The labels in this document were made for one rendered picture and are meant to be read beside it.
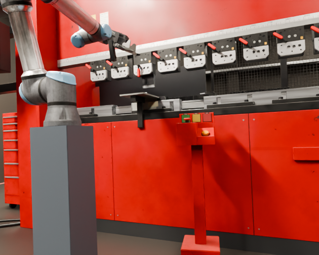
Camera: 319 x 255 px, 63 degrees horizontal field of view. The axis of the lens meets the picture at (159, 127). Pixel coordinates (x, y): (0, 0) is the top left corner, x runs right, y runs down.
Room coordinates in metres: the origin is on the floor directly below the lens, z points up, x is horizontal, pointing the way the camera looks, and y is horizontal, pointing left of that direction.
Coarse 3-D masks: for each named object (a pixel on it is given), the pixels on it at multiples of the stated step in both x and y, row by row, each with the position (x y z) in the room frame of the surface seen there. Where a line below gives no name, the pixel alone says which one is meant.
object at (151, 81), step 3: (144, 75) 1.99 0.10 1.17; (147, 75) 1.98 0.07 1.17; (150, 75) 1.97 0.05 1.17; (153, 75) 1.96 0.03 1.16; (144, 78) 1.99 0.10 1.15; (147, 78) 1.98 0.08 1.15; (150, 78) 1.97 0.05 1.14; (153, 78) 1.96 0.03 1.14; (144, 81) 1.99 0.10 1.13; (147, 81) 1.98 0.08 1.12; (150, 81) 1.97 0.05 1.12; (153, 81) 1.96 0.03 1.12; (144, 84) 1.99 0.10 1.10; (147, 84) 1.99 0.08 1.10; (150, 84) 1.98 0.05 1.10; (153, 84) 1.97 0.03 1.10; (144, 87) 2.00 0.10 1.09; (147, 87) 1.99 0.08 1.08; (150, 87) 1.98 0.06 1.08
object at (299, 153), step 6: (294, 150) 1.47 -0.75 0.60; (300, 150) 1.46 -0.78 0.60; (306, 150) 1.45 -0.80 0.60; (312, 150) 1.43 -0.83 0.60; (318, 150) 1.42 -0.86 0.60; (294, 156) 1.47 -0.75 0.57; (300, 156) 1.46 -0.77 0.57; (306, 156) 1.45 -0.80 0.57; (312, 156) 1.43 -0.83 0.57; (318, 156) 1.42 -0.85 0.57
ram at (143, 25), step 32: (96, 0) 2.11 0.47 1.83; (128, 0) 2.00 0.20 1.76; (160, 0) 1.90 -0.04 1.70; (192, 0) 1.81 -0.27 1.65; (224, 0) 1.73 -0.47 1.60; (256, 0) 1.65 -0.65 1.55; (288, 0) 1.58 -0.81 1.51; (64, 32) 2.24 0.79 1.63; (128, 32) 2.01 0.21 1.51; (160, 32) 1.91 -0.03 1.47; (192, 32) 1.81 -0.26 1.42; (256, 32) 1.65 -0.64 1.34; (64, 64) 2.25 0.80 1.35
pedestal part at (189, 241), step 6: (186, 240) 1.49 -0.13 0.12; (192, 240) 1.49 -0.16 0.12; (210, 240) 1.48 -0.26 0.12; (216, 240) 1.47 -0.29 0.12; (186, 246) 1.41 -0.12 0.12; (192, 246) 1.41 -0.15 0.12; (198, 246) 1.41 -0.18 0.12; (204, 246) 1.40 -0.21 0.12; (210, 246) 1.40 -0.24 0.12; (216, 246) 1.40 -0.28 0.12; (186, 252) 1.37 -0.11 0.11; (192, 252) 1.37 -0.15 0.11; (198, 252) 1.36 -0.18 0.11; (204, 252) 1.36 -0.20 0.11; (210, 252) 1.35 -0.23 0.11; (216, 252) 1.34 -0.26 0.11
